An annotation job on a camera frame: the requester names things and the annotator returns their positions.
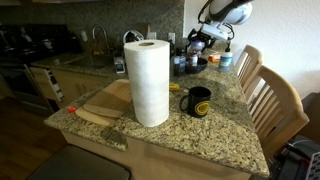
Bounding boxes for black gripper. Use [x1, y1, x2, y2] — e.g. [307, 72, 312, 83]
[185, 29, 216, 55]

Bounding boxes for white pill bottle orange label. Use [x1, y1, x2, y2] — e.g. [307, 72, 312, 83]
[188, 53, 200, 68]

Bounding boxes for dark blue speckled bowl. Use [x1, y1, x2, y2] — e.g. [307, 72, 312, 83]
[184, 57, 210, 75]

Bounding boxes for black pepper grinder bottle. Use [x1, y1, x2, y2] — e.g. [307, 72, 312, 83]
[172, 48, 187, 78]

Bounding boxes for pump bottle blue label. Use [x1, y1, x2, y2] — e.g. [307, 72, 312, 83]
[217, 42, 234, 74]

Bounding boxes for beige counter base cabinet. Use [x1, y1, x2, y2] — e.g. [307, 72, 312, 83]
[60, 130, 253, 180]

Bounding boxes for orange packet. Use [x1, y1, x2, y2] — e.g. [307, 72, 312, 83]
[207, 52, 223, 64]

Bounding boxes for yellow banana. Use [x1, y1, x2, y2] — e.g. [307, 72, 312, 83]
[168, 82, 181, 92]

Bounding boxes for wooden chair back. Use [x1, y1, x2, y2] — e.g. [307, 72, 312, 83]
[234, 44, 264, 101]

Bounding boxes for black mug yellow logo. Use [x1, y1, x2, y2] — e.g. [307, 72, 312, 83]
[178, 86, 212, 119]

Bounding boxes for white paper towel roll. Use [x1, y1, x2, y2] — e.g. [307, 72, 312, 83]
[123, 39, 171, 129]

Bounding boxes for black appliance white arc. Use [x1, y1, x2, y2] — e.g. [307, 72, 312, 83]
[121, 29, 146, 45]

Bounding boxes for small white blue box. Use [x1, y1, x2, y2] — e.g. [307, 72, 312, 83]
[113, 55, 127, 75]

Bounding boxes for chrome kitchen faucet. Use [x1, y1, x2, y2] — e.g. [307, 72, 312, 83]
[91, 23, 112, 56]

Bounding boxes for light wooden chair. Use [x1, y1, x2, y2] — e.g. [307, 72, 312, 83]
[247, 64, 311, 162]

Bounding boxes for wooden cutting board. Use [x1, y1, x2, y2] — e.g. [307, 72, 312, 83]
[74, 78, 134, 128]

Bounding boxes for kitchen sink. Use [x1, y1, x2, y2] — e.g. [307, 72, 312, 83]
[64, 53, 115, 70]

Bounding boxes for beige lower kitchen cabinet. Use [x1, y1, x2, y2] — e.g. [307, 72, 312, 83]
[49, 68, 118, 109]

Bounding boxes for brown cardboard box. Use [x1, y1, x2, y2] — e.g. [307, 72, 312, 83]
[298, 92, 320, 145]

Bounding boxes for black equipment bag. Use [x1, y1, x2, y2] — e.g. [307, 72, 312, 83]
[269, 134, 320, 180]

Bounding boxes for open wooden drawer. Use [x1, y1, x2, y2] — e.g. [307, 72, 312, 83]
[29, 66, 65, 102]

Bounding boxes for dark grey bin lid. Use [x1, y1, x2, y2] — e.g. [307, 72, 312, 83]
[27, 144, 132, 180]

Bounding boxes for black kitchen stove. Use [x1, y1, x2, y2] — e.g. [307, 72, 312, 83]
[0, 22, 81, 116]

